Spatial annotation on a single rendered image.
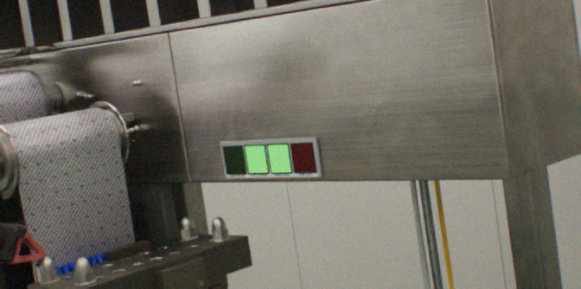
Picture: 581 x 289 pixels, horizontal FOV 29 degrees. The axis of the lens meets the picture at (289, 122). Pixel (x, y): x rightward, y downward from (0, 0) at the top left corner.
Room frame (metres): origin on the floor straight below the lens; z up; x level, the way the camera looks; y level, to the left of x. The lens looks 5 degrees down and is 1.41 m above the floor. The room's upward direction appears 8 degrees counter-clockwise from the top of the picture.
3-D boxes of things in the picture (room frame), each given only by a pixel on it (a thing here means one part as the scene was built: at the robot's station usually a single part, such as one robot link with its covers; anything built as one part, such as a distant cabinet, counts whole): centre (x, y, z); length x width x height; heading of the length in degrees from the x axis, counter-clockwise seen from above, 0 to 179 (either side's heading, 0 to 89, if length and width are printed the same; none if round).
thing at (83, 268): (1.92, 0.39, 1.05); 0.04 x 0.04 x 0.04
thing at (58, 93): (2.46, 0.52, 1.33); 0.07 x 0.07 x 0.07; 45
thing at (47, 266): (1.98, 0.46, 1.05); 0.04 x 0.04 x 0.04
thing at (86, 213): (2.12, 0.42, 1.11); 0.23 x 0.01 x 0.18; 135
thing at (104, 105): (2.26, 0.37, 1.25); 0.15 x 0.01 x 0.15; 45
